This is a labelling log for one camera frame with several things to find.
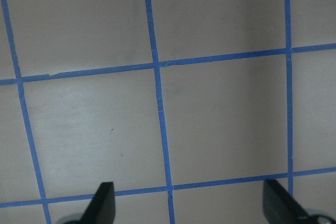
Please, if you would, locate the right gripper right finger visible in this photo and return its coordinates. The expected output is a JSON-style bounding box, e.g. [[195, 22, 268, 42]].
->
[[262, 179, 309, 223]]

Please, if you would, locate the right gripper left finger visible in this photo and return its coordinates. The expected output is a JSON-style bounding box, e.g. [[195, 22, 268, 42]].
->
[[79, 182, 116, 224]]

